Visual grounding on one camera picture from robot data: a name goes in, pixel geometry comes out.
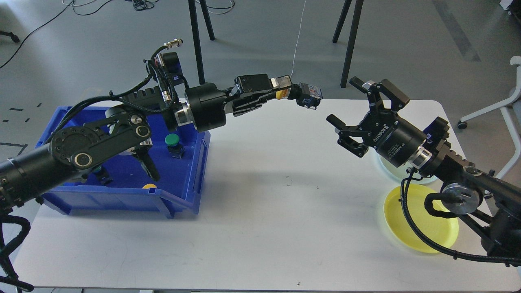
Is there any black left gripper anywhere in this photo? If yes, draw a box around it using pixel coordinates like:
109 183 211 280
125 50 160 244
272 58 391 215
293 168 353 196
185 74 292 132

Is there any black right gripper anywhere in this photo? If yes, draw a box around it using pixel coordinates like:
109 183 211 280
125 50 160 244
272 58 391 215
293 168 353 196
326 76 427 167

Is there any yellow push button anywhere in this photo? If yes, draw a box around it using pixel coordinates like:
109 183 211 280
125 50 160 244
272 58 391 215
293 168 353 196
276 82 323 109

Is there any green push button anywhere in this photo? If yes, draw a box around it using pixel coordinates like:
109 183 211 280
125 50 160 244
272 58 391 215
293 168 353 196
92 165 113 185
164 133 185 159

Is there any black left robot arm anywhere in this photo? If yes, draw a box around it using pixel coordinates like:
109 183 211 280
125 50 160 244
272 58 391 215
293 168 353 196
1 39 302 293

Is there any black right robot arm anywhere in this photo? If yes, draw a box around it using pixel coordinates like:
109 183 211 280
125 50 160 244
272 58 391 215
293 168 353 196
327 77 521 267

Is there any light green plate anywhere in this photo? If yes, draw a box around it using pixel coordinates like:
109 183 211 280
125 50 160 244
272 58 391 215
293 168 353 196
375 153 438 185

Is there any yellow plate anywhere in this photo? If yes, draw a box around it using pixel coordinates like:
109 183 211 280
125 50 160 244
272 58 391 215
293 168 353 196
383 184 459 254

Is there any blue plastic bin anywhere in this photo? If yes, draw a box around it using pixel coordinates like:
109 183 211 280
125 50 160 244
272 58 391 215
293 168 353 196
43 114 210 219

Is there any black tripod leg left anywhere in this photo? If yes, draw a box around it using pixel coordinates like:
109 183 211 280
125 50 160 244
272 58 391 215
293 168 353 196
188 0 215 85

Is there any black tripod leg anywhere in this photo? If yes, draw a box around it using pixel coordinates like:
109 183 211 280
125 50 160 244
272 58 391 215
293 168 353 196
332 0 364 88
188 0 215 85

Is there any black tripod leg right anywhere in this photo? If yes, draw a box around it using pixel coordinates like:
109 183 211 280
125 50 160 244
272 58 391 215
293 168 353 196
332 0 364 88

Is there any white office chair base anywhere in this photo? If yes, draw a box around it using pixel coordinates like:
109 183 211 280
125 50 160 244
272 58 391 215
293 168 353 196
457 56 521 179

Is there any white cable with plug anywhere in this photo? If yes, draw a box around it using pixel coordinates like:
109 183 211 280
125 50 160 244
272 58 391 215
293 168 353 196
290 0 307 78

